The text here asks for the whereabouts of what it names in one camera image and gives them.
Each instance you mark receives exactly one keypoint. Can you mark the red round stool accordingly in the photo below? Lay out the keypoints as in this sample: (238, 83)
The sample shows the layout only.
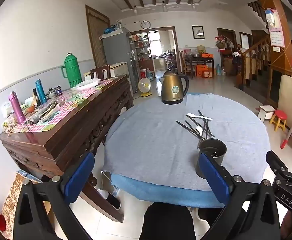
(281, 115)

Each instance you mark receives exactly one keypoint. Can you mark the flat orange box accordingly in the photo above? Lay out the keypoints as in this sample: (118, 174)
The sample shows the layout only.
(207, 55)

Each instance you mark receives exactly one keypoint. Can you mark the group of black chopsticks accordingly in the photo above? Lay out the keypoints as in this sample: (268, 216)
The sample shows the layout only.
(189, 130)

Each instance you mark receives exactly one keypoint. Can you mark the golden patterned mat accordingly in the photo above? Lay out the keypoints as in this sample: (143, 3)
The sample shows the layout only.
(15, 197)

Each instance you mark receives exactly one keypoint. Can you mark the round table, grey-blue cloth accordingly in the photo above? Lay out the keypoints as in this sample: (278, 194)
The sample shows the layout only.
(156, 140)

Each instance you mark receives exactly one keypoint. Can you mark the brown door curtain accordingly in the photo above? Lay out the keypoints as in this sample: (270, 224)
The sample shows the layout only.
(95, 37)

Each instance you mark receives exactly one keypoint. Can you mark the golden electric kettle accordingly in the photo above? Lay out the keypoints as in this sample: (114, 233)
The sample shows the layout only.
(173, 90)

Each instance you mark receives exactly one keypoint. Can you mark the wooden stair railing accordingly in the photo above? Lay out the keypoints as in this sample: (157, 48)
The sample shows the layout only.
(256, 47)

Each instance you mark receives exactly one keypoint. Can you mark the blue table cloth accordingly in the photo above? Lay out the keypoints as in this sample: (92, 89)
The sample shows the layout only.
(161, 192)

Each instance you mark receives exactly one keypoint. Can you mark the pink checkered table mat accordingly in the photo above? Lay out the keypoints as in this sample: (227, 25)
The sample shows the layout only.
(68, 102)

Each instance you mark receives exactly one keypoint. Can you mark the light blue cloth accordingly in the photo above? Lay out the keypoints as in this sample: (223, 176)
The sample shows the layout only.
(28, 175)

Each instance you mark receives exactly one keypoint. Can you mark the small white stool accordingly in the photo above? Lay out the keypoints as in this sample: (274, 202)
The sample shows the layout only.
(267, 110)

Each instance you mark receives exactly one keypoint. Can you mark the grey refrigerator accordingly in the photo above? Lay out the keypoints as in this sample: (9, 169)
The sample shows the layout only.
(115, 50)

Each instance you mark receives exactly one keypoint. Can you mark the teal drinking bottle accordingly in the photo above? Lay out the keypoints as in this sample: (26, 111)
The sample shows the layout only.
(40, 92)

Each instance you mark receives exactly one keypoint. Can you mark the white and black slippers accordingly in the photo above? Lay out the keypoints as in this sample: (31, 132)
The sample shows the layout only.
(110, 198)

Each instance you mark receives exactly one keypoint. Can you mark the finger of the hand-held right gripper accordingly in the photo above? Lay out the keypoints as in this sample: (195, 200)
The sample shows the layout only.
(276, 163)

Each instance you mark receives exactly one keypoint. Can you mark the wooden chair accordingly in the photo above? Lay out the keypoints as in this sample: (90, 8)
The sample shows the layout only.
(103, 71)

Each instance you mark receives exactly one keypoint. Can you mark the purple drinking bottle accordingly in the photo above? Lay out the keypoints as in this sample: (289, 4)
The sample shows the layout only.
(17, 110)

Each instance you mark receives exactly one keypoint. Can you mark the dark wooden dining table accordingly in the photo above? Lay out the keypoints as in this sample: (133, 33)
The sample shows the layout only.
(198, 59)

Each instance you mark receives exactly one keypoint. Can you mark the large orange box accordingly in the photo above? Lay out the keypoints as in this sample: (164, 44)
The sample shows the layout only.
(201, 70)

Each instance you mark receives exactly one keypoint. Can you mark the blue plastic bag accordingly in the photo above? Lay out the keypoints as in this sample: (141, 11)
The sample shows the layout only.
(110, 29)

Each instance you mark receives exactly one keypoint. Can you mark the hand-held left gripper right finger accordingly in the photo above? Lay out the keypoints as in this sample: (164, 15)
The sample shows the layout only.
(214, 177)

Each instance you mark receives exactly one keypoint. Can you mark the carved dark wooden sideboard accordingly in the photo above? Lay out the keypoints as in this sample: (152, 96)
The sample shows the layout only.
(68, 140)

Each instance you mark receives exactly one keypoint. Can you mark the white plastic bag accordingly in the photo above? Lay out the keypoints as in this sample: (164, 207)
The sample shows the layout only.
(88, 83)

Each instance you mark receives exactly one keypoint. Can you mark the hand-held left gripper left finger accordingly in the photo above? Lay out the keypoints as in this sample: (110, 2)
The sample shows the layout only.
(79, 177)

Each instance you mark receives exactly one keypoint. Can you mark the dark grey utensil holder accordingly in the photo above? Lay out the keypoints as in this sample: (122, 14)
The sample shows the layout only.
(218, 146)

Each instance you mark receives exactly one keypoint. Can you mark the green thermos jug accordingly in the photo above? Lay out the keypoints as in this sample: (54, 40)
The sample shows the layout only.
(73, 72)

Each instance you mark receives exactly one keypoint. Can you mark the dark jar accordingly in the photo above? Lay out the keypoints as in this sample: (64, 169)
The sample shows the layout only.
(58, 91)

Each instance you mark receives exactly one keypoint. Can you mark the black bottle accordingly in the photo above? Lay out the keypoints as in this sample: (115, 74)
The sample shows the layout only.
(36, 97)

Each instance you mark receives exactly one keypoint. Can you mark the kitchen shelf with bottles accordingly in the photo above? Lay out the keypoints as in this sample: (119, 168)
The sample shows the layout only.
(141, 50)

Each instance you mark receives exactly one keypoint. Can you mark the small metal pot with lid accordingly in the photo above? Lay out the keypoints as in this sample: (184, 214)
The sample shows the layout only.
(51, 93)

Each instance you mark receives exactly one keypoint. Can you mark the orange bowl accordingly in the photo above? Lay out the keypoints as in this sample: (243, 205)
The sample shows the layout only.
(31, 108)

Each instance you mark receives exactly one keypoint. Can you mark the orange box with picture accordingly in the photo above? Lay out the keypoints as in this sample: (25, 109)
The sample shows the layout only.
(208, 74)

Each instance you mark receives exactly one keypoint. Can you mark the round wall clock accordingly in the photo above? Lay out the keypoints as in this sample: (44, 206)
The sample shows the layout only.
(145, 24)

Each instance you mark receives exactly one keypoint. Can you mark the wall calendar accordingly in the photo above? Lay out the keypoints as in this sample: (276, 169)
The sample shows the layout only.
(276, 36)

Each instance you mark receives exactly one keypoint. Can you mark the framed wall picture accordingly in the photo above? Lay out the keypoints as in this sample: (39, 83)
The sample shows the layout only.
(198, 32)

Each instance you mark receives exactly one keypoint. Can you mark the pile of metal cutlery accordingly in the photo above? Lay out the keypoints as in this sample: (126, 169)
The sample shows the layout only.
(44, 112)

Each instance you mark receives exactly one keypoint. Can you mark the small floor fan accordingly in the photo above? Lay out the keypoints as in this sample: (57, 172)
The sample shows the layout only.
(144, 85)

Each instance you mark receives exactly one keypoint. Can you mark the white chest freezer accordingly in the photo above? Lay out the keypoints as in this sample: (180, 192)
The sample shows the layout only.
(118, 68)

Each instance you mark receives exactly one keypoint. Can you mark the blue water jug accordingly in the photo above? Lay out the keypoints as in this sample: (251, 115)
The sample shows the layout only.
(150, 76)
(218, 70)

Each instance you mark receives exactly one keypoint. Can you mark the white plastic spoon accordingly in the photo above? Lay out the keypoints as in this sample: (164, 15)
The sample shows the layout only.
(198, 116)
(199, 129)

